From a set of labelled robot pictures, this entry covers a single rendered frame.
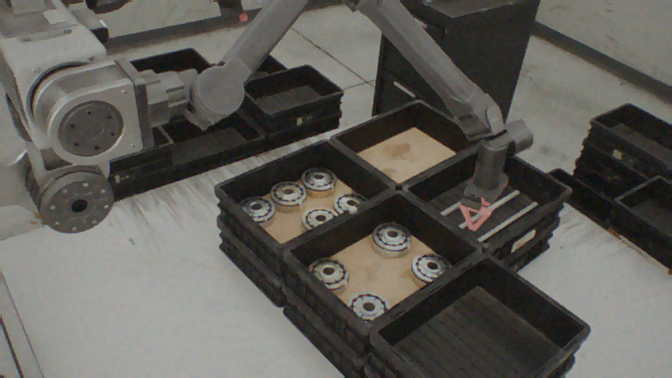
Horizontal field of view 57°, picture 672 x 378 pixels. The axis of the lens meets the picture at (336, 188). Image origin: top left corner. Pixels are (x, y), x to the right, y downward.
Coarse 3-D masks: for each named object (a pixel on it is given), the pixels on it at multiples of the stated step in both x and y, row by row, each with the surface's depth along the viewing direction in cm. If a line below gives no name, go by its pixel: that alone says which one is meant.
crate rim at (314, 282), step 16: (400, 192) 167; (368, 208) 161; (336, 224) 156; (448, 224) 159; (304, 240) 151; (464, 240) 154; (288, 256) 146; (304, 272) 142; (448, 272) 145; (320, 288) 139; (336, 304) 136; (400, 304) 137; (352, 320) 133
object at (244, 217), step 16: (320, 144) 183; (336, 144) 183; (352, 160) 178; (240, 176) 168; (224, 192) 162; (384, 192) 167; (240, 208) 158; (256, 224) 154; (320, 224) 155; (272, 240) 149; (288, 240) 150
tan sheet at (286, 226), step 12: (300, 180) 185; (336, 192) 181; (348, 192) 182; (312, 204) 177; (324, 204) 177; (276, 216) 171; (288, 216) 172; (300, 216) 172; (264, 228) 167; (276, 228) 168; (288, 228) 168; (300, 228) 168
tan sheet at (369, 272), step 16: (368, 240) 167; (416, 240) 168; (336, 256) 161; (352, 256) 161; (368, 256) 162; (416, 256) 163; (352, 272) 157; (368, 272) 157; (384, 272) 158; (400, 272) 158; (352, 288) 153; (368, 288) 153; (384, 288) 153; (400, 288) 154; (416, 288) 154
